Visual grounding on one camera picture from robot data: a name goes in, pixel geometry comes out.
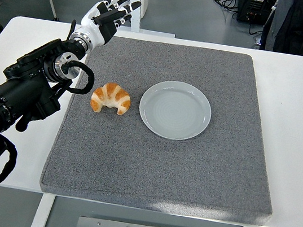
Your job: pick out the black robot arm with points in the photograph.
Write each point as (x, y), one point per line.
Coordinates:
(18, 90)

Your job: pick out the golden croissant bread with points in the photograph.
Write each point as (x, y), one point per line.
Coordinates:
(111, 94)

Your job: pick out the grey speckled mat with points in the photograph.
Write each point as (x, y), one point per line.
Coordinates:
(146, 164)

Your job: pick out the white post with base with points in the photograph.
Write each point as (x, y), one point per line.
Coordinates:
(135, 22)

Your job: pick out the black equipment box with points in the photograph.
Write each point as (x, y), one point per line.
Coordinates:
(250, 8)

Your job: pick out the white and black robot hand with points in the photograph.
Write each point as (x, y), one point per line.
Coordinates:
(91, 26)

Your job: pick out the round grey plate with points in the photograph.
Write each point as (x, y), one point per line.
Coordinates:
(174, 111)

